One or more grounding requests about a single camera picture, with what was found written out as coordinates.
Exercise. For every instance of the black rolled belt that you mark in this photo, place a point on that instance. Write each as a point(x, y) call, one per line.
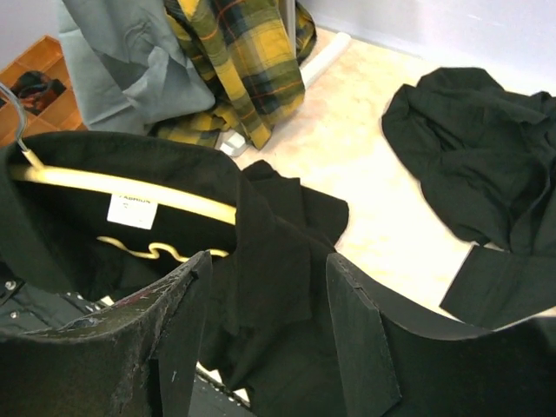
point(36, 91)

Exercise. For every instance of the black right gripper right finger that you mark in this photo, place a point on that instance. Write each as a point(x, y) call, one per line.
point(398, 358)

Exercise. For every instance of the black shirt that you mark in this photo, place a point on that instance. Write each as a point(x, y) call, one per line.
point(268, 329)
point(485, 161)

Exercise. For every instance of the grey shirt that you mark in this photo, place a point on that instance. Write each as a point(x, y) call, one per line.
point(127, 69)

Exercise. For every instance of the yellow plaid shirt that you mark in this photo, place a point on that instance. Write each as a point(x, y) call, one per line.
point(242, 52)

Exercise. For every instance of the yellow hanger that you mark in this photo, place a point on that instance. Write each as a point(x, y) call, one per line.
point(133, 202)

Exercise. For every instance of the orange wooden tray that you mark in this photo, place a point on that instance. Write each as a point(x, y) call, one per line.
point(46, 56)

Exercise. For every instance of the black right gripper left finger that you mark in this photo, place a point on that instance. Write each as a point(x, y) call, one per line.
point(134, 358)

